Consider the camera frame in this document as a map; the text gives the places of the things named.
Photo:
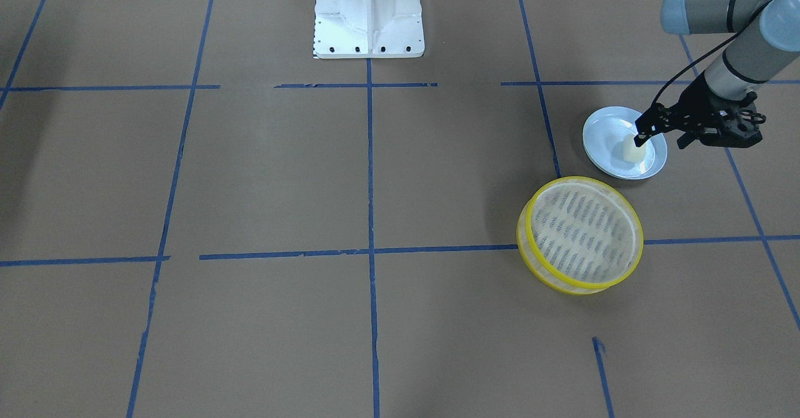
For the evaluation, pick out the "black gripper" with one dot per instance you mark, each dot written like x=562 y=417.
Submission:
x=699 y=102

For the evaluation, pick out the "white steamed bun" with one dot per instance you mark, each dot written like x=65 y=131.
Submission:
x=631 y=153

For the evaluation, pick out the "light blue plate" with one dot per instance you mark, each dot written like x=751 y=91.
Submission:
x=603 y=134

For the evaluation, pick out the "yellow bamboo steamer basket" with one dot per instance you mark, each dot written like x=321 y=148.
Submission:
x=579 y=236

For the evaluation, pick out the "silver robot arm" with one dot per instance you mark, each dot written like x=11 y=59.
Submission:
x=762 y=39

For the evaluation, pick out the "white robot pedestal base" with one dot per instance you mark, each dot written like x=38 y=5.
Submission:
x=359 y=29

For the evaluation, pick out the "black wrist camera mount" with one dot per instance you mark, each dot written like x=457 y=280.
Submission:
x=732 y=123

